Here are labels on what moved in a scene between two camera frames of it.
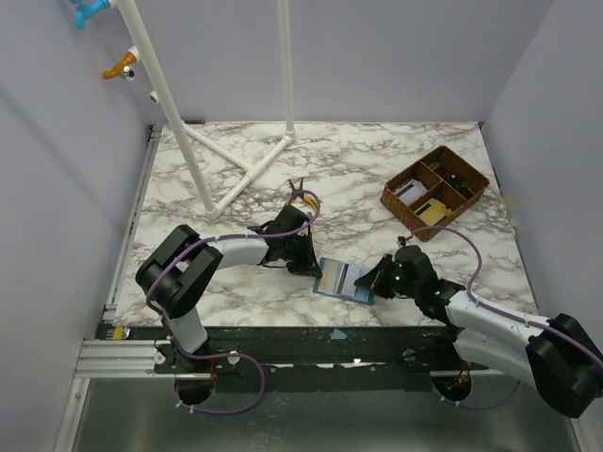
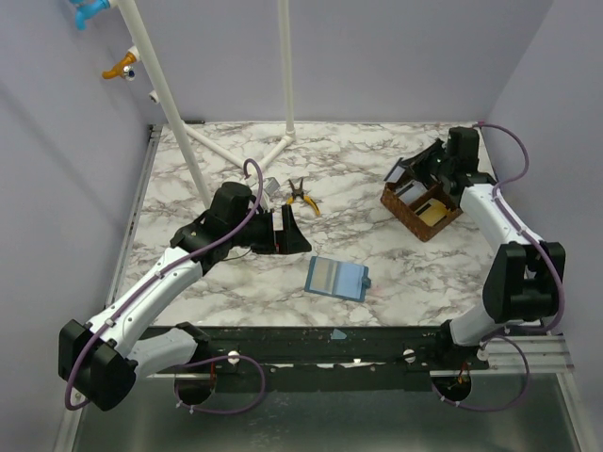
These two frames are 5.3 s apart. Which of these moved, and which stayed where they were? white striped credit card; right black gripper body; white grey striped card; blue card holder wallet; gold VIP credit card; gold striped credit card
Moved: white grey striped card; right black gripper body
Stayed: blue card holder wallet; white striped credit card; gold VIP credit card; gold striped credit card
